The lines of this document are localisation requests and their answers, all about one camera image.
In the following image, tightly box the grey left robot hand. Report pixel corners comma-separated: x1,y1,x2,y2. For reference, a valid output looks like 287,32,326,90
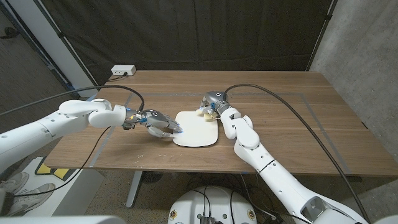
122,108,185,139

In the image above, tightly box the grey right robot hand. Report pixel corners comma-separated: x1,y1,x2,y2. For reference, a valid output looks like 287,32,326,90
200,90,232,121

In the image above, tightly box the yellow sponge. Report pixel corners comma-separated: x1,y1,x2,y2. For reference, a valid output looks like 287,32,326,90
195,107,218,121

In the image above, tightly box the white paper plate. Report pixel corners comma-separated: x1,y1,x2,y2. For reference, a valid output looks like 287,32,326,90
172,111,219,148

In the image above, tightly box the black round fan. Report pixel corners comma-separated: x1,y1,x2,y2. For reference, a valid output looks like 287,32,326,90
141,170,164,185

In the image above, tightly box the white power strip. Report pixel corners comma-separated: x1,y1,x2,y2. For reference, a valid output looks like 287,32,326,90
110,64,137,77

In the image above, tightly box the black backdrop curtain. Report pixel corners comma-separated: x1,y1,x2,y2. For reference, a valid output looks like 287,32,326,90
32,0,338,88

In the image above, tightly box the grey table leg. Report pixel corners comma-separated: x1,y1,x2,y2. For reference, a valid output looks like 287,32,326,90
124,170,144,208

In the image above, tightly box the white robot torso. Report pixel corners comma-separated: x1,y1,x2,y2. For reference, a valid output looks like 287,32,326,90
167,185,258,224

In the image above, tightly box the white floor board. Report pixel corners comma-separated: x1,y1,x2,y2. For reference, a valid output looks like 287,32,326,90
18,156,105,217

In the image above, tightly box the black backdrop stand pole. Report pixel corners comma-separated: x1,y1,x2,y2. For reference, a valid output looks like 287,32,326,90
32,0,101,91
305,0,338,71

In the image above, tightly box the grey sneaker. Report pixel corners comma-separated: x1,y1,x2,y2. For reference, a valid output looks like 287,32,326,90
2,182,56,217
0,172,29,194

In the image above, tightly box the black power strip cable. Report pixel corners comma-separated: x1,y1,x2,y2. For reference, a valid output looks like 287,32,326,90
107,72,127,82

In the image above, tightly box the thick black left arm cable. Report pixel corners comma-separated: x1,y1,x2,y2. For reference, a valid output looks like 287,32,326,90
0,85,146,118

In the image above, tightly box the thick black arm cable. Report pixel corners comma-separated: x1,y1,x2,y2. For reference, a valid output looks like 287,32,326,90
223,83,371,224
0,85,146,118

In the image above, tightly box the black torso cable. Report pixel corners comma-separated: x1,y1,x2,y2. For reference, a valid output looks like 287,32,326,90
190,185,212,217

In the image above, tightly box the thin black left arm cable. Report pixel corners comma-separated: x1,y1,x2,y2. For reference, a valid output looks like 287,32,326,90
14,126,111,197

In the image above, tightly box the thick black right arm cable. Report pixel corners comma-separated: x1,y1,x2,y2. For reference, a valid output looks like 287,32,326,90
223,83,371,224

